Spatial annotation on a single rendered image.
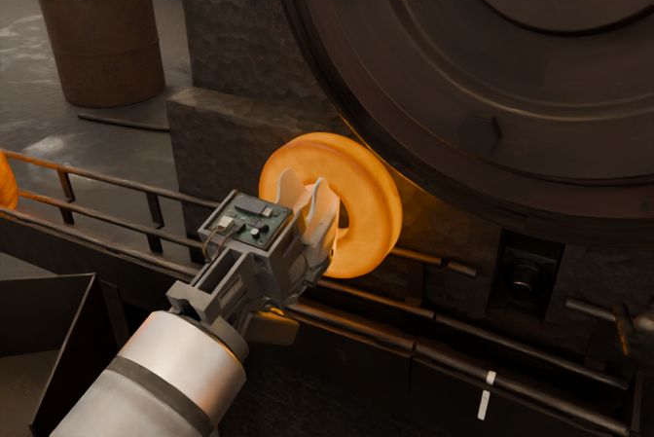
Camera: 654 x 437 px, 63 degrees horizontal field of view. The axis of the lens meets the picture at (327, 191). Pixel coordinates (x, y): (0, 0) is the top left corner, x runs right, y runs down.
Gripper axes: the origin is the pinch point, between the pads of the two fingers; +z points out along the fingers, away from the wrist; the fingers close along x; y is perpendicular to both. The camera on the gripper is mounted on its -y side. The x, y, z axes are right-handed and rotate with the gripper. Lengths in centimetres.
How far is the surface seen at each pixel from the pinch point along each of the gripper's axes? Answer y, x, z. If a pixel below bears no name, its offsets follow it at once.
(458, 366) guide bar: -11.6, -16.7, -6.9
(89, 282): -9.6, 25.2, -15.7
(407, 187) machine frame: -2.4, -6.4, 5.7
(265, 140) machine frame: -1.2, 12.0, 6.0
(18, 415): -16.5, 25.9, -30.2
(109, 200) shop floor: -102, 142, 48
